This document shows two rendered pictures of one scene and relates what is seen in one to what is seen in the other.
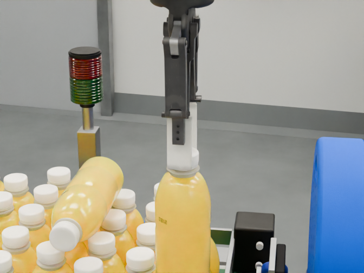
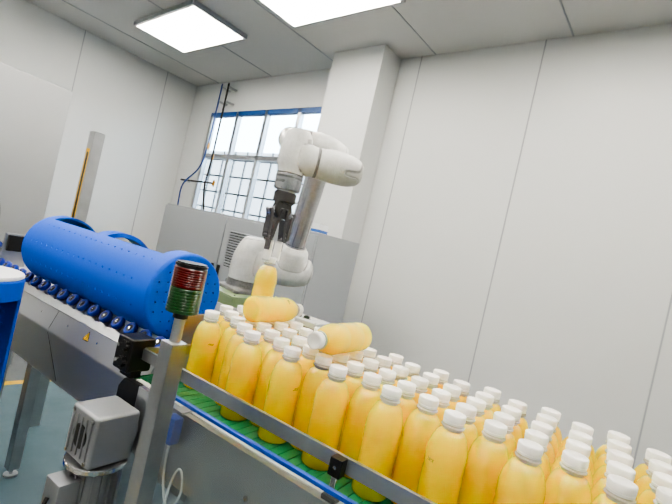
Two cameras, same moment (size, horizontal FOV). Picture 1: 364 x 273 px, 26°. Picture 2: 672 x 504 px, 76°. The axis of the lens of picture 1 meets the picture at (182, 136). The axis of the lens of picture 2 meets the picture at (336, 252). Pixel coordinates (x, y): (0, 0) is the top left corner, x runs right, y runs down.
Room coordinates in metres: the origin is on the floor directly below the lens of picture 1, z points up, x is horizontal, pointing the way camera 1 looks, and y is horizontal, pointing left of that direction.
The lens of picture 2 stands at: (2.12, 0.79, 1.34)
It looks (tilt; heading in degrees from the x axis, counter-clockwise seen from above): 0 degrees down; 205
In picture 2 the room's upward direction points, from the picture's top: 13 degrees clockwise
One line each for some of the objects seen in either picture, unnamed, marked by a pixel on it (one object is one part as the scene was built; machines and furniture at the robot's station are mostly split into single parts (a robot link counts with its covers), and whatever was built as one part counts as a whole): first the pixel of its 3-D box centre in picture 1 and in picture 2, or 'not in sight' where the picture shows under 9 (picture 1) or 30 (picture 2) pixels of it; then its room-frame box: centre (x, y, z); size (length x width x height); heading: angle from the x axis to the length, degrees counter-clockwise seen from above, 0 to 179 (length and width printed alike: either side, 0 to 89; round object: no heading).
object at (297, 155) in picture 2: not in sight; (299, 152); (0.90, 0.01, 1.64); 0.13 x 0.11 x 0.16; 127
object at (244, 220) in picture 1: (253, 246); (135, 354); (1.25, -0.13, 0.95); 0.10 x 0.07 x 0.10; 172
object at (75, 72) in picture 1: (85, 65); (189, 277); (1.46, 0.19, 1.23); 0.06 x 0.06 x 0.04
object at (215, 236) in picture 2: not in sight; (232, 297); (-1.10, -1.62, 0.72); 2.15 x 0.54 x 1.45; 75
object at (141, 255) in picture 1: (140, 261); not in sight; (0.95, 0.06, 1.10); 0.04 x 0.04 x 0.02
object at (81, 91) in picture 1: (86, 87); (184, 299); (1.46, 0.19, 1.18); 0.06 x 0.06 x 0.05
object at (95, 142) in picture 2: not in sight; (64, 278); (0.51, -1.57, 0.85); 0.06 x 0.06 x 1.70; 82
